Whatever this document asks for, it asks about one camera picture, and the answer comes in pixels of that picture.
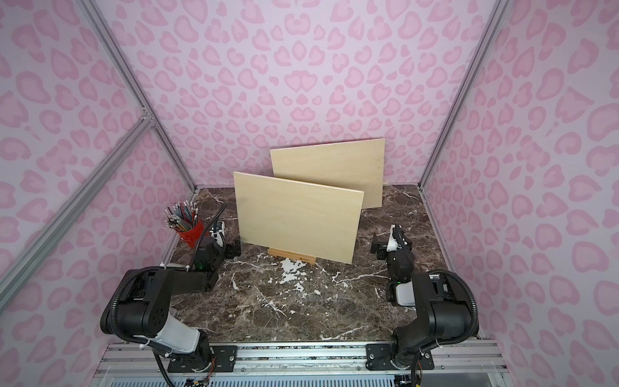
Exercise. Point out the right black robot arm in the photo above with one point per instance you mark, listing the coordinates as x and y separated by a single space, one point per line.
445 307

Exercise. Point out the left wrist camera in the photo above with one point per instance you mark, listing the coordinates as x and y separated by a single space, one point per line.
217 232

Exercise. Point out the red pencil bucket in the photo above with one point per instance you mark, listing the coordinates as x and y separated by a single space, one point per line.
192 236

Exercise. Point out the wooden easel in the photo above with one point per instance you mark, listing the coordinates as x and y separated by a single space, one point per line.
292 256

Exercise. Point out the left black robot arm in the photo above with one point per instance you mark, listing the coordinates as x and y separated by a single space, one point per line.
139 309

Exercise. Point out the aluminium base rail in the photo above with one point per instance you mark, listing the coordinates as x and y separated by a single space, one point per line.
325 363

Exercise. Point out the plywood board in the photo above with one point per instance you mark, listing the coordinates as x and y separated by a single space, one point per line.
354 165
299 217

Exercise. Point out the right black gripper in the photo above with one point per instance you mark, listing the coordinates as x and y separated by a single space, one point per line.
395 251

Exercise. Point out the bunch of coloured pencils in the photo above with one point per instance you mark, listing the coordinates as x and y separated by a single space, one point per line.
181 216

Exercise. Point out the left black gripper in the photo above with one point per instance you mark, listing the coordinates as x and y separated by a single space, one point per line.
215 242

